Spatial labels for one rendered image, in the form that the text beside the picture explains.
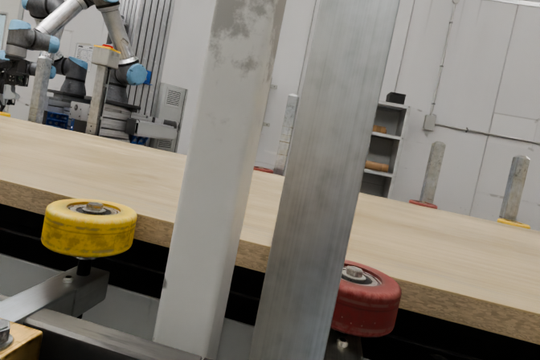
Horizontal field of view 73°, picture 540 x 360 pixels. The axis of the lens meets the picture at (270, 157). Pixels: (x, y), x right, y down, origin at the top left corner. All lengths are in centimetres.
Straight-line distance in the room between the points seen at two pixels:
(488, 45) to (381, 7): 430
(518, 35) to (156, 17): 351
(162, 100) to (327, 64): 242
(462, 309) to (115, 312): 37
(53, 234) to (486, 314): 39
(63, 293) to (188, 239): 12
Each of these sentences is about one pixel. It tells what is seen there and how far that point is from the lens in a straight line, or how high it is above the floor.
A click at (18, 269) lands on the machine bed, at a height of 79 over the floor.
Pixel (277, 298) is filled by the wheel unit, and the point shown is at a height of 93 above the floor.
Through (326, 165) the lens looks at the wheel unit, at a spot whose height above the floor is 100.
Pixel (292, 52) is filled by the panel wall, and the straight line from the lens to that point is 413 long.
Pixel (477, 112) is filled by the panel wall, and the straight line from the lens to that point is 434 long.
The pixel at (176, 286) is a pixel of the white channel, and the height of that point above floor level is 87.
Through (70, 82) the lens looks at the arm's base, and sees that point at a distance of 269.
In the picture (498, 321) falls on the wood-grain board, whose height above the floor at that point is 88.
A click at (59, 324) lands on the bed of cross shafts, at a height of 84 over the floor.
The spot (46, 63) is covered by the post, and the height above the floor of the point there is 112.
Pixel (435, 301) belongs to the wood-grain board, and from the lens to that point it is 40.
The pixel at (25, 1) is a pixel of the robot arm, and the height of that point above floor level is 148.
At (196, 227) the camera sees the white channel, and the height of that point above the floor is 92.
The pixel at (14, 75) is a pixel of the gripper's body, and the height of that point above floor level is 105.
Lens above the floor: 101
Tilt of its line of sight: 3 degrees down
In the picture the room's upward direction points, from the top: 11 degrees clockwise
